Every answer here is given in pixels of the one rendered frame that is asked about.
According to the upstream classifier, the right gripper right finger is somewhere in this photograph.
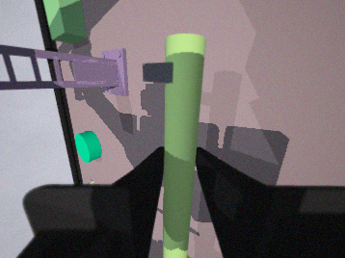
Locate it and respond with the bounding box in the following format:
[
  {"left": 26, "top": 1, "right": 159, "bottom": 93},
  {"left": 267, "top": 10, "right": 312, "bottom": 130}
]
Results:
[{"left": 196, "top": 147, "right": 345, "bottom": 258}]

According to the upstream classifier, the green block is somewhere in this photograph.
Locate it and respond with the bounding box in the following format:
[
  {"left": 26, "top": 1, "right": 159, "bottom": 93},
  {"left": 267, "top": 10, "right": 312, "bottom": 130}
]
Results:
[{"left": 43, "top": 0, "right": 87, "bottom": 44}]

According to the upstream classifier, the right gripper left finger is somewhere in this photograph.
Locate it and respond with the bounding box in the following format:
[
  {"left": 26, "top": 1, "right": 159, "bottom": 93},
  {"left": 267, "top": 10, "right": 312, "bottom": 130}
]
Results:
[{"left": 22, "top": 146, "right": 164, "bottom": 258}]

